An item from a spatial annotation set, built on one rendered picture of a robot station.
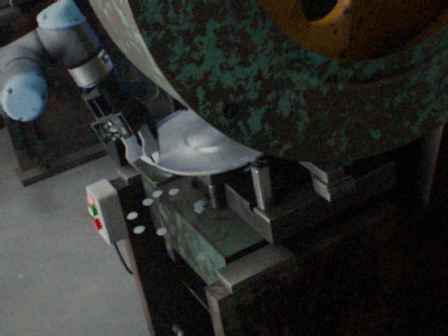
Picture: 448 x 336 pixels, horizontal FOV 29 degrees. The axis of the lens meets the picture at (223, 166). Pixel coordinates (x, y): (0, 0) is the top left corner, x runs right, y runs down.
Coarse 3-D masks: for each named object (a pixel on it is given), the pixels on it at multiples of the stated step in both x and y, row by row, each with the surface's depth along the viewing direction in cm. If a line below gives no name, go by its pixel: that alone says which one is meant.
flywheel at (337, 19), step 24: (264, 0) 124; (288, 0) 126; (360, 0) 132; (384, 0) 134; (408, 0) 137; (432, 0) 139; (288, 24) 127; (312, 24) 131; (336, 24) 132; (360, 24) 134; (384, 24) 136; (408, 24) 139; (432, 24) 141; (312, 48) 131; (336, 48) 134; (360, 48) 136; (384, 48) 138; (408, 48) 139
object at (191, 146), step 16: (176, 112) 189; (160, 128) 185; (176, 128) 184; (192, 128) 181; (208, 128) 180; (160, 144) 179; (176, 144) 178; (192, 144) 176; (208, 144) 174; (224, 144) 173; (240, 144) 173; (176, 160) 173; (192, 160) 172; (208, 160) 170; (224, 160) 169
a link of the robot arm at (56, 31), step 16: (64, 0) 157; (48, 16) 154; (64, 16) 155; (80, 16) 157; (48, 32) 156; (64, 32) 156; (80, 32) 157; (48, 48) 156; (64, 48) 157; (80, 48) 157; (96, 48) 159; (80, 64) 158
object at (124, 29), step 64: (128, 0) 106; (192, 0) 110; (256, 0) 114; (192, 64) 114; (256, 64) 119; (320, 64) 124; (384, 64) 130; (256, 128) 123; (320, 128) 129; (384, 128) 135
